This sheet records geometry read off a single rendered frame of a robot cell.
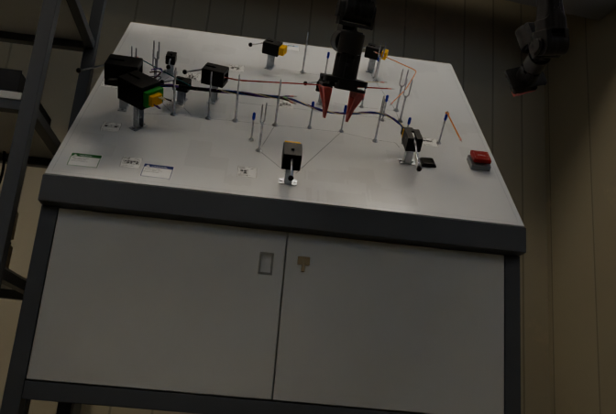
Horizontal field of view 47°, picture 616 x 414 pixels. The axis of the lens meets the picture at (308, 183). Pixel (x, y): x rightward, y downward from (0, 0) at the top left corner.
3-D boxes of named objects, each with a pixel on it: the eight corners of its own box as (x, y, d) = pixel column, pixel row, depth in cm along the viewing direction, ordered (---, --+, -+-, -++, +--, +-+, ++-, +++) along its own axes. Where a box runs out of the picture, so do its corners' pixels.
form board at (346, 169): (44, 179, 168) (44, 172, 167) (130, 27, 253) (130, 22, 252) (522, 232, 178) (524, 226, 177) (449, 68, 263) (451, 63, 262)
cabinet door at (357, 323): (505, 419, 165) (505, 255, 176) (272, 399, 160) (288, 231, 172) (500, 419, 167) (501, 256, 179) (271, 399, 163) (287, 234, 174)
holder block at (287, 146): (278, 201, 171) (282, 167, 165) (279, 174, 181) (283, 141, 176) (296, 203, 171) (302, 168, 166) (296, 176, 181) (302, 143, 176)
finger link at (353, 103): (324, 115, 168) (331, 77, 166) (352, 121, 169) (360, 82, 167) (329, 120, 161) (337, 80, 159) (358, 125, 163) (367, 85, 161)
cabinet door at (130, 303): (271, 399, 161) (287, 232, 172) (25, 378, 156) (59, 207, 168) (270, 399, 163) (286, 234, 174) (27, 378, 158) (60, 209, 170)
